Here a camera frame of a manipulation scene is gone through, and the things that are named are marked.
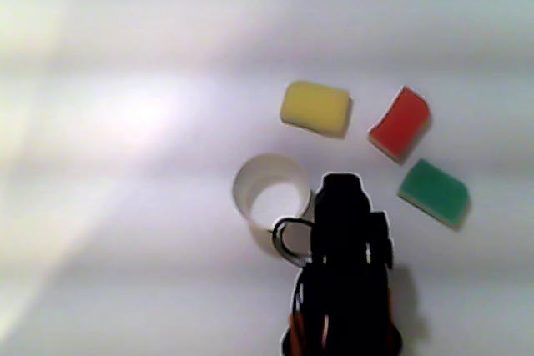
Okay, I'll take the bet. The black cable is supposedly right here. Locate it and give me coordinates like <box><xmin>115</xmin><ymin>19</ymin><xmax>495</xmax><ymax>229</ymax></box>
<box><xmin>270</xmin><ymin>217</ymin><xmax>315</xmax><ymax>268</ymax></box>

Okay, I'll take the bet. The green and white sponge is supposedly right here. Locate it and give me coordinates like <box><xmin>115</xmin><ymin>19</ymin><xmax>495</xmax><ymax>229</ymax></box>
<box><xmin>395</xmin><ymin>158</ymin><xmax>471</xmax><ymax>231</ymax></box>

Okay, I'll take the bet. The yellow and white sponge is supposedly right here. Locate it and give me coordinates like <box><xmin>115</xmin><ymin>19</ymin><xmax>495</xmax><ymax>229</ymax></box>
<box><xmin>279</xmin><ymin>79</ymin><xmax>352</xmax><ymax>139</ymax></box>

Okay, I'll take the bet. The red and white sponge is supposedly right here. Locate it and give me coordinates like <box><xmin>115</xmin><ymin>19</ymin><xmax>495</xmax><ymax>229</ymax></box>
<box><xmin>366</xmin><ymin>84</ymin><xmax>431</xmax><ymax>165</ymax></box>

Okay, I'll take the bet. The white cup with green band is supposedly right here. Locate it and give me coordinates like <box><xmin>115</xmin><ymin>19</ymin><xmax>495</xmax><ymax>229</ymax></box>
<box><xmin>232</xmin><ymin>153</ymin><xmax>314</xmax><ymax>259</ymax></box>

